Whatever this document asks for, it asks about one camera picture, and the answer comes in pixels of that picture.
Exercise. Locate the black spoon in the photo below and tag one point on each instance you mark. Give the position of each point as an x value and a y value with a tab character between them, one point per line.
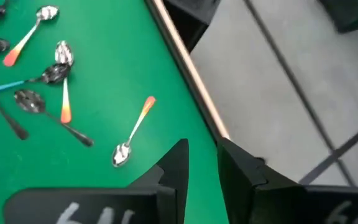
30	101

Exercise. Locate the green table mat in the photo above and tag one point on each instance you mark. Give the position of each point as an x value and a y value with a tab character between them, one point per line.
104	77

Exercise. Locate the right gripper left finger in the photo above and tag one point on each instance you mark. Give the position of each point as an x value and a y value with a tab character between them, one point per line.
166	199

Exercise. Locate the dark storage box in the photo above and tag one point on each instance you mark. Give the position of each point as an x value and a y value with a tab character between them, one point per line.
353	12

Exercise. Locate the metal spoon at top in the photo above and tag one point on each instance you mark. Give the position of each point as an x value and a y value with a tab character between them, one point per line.
17	130

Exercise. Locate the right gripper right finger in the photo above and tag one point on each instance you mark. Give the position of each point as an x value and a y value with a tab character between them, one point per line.
259	199

